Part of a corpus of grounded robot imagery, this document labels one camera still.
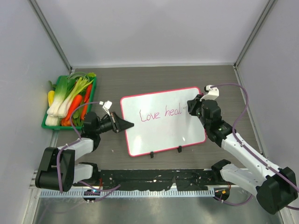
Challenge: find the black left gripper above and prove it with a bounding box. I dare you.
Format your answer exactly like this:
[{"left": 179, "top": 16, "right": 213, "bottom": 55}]
[{"left": 95, "top": 112, "right": 133, "bottom": 134}]

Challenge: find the pink framed whiteboard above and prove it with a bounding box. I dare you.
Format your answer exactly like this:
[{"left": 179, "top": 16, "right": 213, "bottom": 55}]
[{"left": 120, "top": 87, "right": 206, "bottom": 157}]

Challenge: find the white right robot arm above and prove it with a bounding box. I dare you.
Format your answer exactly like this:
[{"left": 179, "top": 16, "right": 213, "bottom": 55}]
[{"left": 187, "top": 94, "right": 299, "bottom": 214}]

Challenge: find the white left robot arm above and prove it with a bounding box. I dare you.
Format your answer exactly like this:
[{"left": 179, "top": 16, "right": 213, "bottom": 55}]
[{"left": 35, "top": 112, "right": 134, "bottom": 192}]

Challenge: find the green leaf vegetable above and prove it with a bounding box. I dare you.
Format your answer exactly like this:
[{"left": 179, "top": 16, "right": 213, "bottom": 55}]
[{"left": 72, "top": 101, "right": 84, "bottom": 126}]

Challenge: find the red toy chili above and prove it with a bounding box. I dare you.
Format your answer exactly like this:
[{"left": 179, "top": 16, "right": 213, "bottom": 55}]
[{"left": 80, "top": 84, "right": 93, "bottom": 120}]

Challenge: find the orange toy carrot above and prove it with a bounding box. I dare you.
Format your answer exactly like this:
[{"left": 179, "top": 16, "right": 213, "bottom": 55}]
[{"left": 65, "top": 94, "right": 83, "bottom": 120}]

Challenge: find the green white leek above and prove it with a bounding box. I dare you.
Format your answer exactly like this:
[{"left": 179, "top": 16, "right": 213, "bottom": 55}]
[{"left": 58, "top": 77, "right": 91, "bottom": 118}]

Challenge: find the green white bok choy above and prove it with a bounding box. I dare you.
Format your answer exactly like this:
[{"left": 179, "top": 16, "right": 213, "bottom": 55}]
[{"left": 47, "top": 76, "right": 68, "bottom": 116}]

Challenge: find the green plastic tray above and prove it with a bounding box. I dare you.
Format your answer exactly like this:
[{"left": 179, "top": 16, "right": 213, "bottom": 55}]
[{"left": 41, "top": 72, "right": 97, "bottom": 130}]

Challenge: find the yellow toy pepper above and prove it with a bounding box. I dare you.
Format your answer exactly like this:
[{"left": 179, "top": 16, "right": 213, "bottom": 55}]
[{"left": 48, "top": 90, "right": 55, "bottom": 107}]

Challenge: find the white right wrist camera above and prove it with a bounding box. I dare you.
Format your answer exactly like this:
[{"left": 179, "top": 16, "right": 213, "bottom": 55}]
[{"left": 200, "top": 85, "right": 219, "bottom": 101}]

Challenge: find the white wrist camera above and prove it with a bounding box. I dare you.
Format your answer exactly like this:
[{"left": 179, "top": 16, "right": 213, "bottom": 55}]
[
  {"left": 99, "top": 100, "right": 113, "bottom": 116},
  {"left": 200, "top": 85, "right": 219, "bottom": 101}
]

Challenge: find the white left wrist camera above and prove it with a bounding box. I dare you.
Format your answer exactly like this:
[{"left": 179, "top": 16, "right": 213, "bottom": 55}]
[{"left": 99, "top": 100, "right": 113, "bottom": 116}]

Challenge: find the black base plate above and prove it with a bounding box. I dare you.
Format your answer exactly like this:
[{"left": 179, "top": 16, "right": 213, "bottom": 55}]
[{"left": 83, "top": 169, "right": 229, "bottom": 191}]

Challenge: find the white slotted cable duct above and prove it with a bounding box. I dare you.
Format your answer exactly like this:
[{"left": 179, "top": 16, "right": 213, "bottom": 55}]
[{"left": 40, "top": 188, "right": 215, "bottom": 198}]

